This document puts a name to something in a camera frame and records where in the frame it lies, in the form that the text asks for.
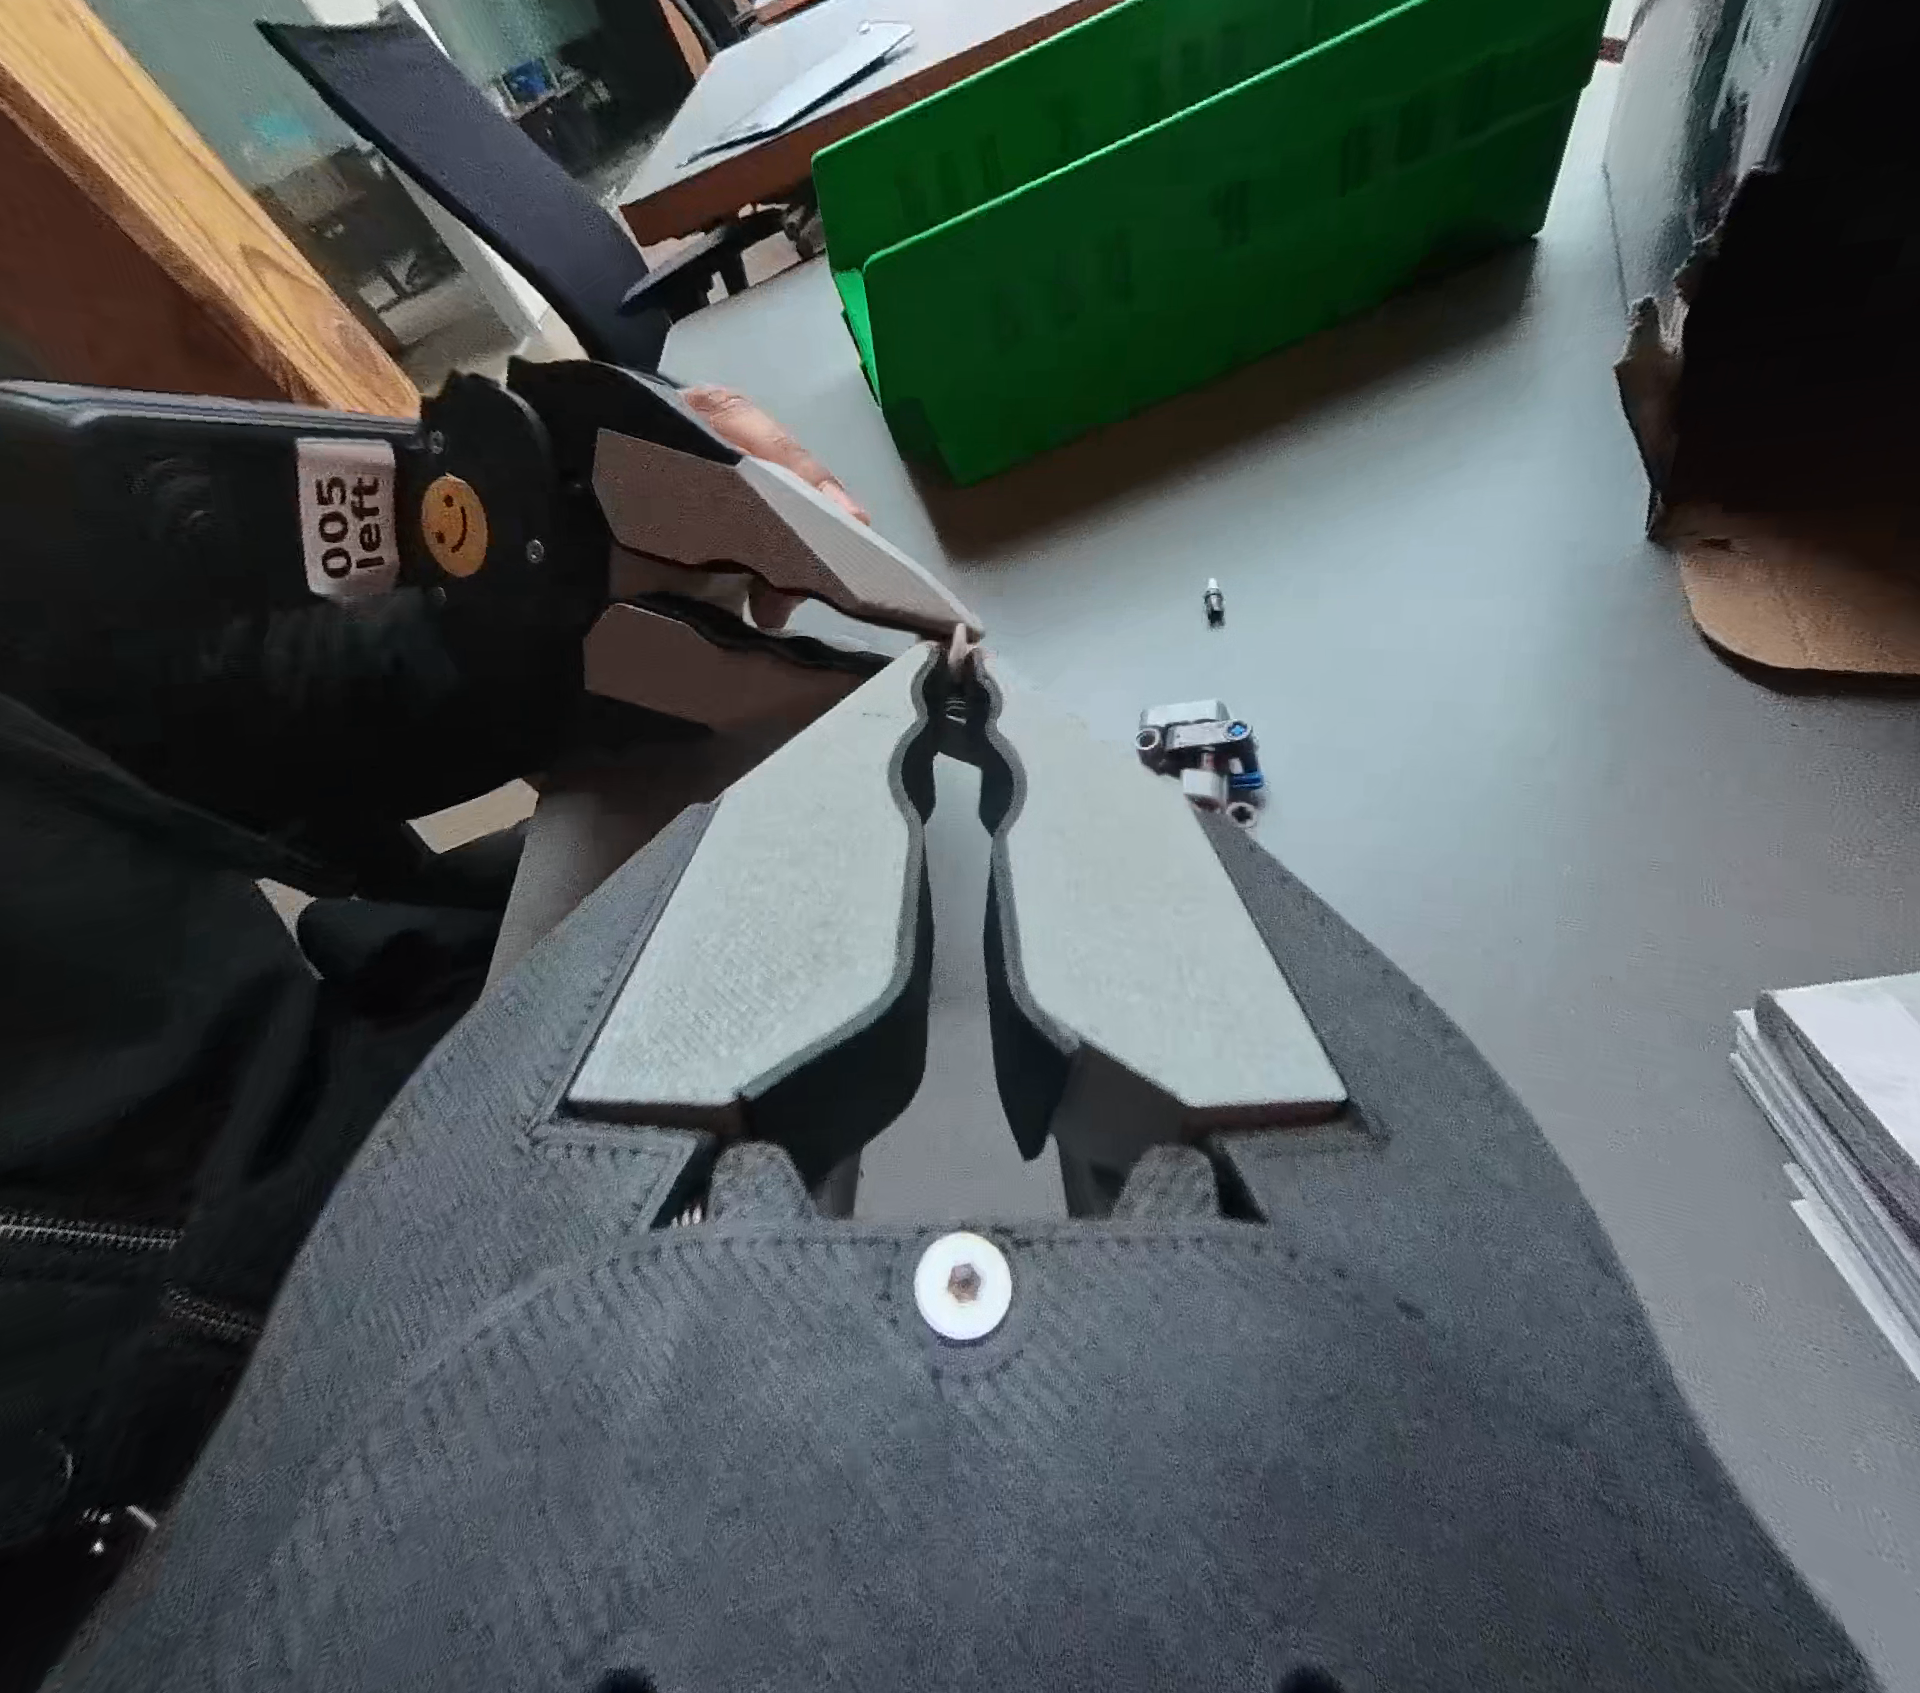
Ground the lego instruction booklet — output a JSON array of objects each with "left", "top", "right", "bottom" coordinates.
[{"left": 1732, "top": 973, "right": 1920, "bottom": 1381}]

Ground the person's left hand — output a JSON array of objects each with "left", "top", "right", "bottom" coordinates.
[{"left": 681, "top": 381, "right": 873, "bottom": 525}]

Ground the grey white lego assembly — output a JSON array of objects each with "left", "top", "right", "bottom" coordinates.
[{"left": 1135, "top": 700, "right": 1269, "bottom": 826}]

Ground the green plastic bin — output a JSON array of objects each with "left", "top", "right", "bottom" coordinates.
[
  {"left": 812, "top": 0, "right": 1663, "bottom": 273},
  {"left": 862, "top": 0, "right": 1566, "bottom": 492}
]

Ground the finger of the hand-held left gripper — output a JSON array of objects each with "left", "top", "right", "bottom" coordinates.
[
  {"left": 584, "top": 597, "right": 893, "bottom": 738},
  {"left": 595, "top": 428, "right": 988, "bottom": 649}
]

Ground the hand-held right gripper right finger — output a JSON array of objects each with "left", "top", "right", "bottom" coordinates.
[{"left": 972, "top": 669, "right": 1350, "bottom": 1164}]

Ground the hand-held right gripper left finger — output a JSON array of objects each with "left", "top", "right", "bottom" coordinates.
[{"left": 569, "top": 649, "right": 935, "bottom": 1197}]

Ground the printed cardboard lego box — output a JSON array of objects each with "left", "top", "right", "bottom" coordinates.
[{"left": 1602, "top": 0, "right": 1920, "bottom": 678}]

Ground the black lego pin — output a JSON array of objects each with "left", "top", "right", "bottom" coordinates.
[{"left": 933, "top": 623, "right": 990, "bottom": 755}]

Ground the black office chair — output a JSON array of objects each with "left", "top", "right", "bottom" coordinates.
[{"left": 258, "top": 2, "right": 814, "bottom": 380}]

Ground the grey sheet on table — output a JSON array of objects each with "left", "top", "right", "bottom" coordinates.
[{"left": 681, "top": 18, "right": 917, "bottom": 171}]

